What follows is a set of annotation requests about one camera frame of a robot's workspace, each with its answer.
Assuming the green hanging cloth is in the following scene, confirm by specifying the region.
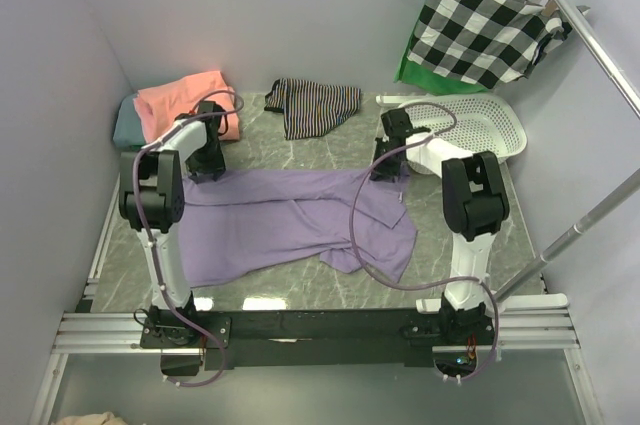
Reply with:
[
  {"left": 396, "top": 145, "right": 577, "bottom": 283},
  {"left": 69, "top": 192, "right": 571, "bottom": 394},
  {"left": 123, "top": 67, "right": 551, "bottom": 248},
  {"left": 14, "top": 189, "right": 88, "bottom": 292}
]
[{"left": 394, "top": 33, "right": 488, "bottom": 96}]

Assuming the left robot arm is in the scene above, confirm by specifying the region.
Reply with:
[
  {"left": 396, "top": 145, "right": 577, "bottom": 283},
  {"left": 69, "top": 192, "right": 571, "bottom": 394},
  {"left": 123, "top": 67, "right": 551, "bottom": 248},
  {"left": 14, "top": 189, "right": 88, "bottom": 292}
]
[{"left": 118, "top": 101, "right": 228, "bottom": 343}]

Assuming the purple t shirt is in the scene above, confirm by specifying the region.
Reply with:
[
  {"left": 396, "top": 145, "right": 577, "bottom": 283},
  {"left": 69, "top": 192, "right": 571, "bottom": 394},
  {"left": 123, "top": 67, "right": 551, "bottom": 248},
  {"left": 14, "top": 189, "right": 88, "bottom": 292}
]
[{"left": 178, "top": 169, "right": 417, "bottom": 288}]

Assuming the white rack foot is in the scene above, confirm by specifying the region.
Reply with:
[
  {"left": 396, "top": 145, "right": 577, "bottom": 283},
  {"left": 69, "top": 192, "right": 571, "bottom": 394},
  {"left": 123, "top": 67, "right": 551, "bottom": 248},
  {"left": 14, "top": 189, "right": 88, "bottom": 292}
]
[{"left": 376, "top": 95, "right": 429, "bottom": 108}]

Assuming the black base beam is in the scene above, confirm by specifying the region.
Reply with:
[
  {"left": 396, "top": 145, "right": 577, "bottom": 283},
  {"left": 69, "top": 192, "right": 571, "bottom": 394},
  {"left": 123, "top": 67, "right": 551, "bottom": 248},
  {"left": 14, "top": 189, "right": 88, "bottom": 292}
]
[{"left": 139, "top": 308, "right": 501, "bottom": 371}]

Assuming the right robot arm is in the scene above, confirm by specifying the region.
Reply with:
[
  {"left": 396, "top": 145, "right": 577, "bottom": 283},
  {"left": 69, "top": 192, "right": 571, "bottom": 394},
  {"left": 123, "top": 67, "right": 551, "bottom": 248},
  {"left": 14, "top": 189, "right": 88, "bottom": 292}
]
[{"left": 369, "top": 108, "right": 510, "bottom": 343}]

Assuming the pink folded t shirt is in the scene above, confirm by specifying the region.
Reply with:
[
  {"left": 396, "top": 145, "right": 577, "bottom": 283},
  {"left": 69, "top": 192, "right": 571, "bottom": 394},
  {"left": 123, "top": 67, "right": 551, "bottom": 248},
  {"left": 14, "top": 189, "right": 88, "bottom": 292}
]
[{"left": 133, "top": 71, "right": 234, "bottom": 143}]

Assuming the grey-blue folded t shirt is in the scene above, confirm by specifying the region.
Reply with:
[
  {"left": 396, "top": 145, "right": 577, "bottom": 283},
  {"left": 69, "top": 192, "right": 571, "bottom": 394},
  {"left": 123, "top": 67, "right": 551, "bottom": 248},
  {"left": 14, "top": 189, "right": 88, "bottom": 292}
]
[{"left": 112, "top": 94, "right": 146, "bottom": 150}]

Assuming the silver diagonal rack pole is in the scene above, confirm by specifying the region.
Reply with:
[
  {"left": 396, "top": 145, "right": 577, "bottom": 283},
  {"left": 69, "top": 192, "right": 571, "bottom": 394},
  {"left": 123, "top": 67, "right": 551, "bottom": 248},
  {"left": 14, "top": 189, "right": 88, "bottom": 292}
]
[{"left": 496, "top": 170, "right": 640, "bottom": 303}]

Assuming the silver metal rack pole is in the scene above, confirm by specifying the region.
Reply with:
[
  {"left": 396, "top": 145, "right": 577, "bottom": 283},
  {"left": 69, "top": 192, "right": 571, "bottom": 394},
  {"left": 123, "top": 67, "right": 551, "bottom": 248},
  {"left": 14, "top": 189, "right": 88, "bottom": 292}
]
[{"left": 553, "top": 0, "right": 639, "bottom": 118}]

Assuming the white plastic laundry basket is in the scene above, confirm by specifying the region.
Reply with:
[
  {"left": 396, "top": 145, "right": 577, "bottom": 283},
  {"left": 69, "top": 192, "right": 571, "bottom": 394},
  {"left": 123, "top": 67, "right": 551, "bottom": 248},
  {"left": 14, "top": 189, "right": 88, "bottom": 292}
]
[{"left": 400, "top": 93, "right": 527, "bottom": 163}]

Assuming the black white striped shirt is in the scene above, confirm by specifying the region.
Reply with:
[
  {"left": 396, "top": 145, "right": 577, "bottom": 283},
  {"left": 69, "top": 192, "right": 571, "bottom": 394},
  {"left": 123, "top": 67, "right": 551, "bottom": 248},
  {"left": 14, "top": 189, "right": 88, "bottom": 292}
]
[{"left": 264, "top": 78, "right": 363, "bottom": 140}]

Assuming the beige cloth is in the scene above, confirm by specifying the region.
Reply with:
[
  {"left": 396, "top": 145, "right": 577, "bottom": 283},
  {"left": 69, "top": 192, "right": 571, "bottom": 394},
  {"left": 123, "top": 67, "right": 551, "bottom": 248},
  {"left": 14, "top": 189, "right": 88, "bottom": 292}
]
[{"left": 54, "top": 412, "right": 127, "bottom": 425}]

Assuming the aluminium rail frame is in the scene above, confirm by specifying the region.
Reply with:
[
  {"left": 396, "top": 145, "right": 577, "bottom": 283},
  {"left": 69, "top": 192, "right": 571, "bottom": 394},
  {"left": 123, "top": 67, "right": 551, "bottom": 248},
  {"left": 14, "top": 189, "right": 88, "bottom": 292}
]
[{"left": 31, "top": 173, "right": 605, "bottom": 424}]

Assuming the black white checkered cloth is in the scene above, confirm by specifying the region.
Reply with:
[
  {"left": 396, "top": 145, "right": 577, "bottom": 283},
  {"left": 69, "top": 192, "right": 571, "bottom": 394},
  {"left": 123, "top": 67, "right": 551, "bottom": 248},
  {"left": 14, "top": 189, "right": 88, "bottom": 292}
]
[{"left": 408, "top": 0, "right": 573, "bottom": 90}]

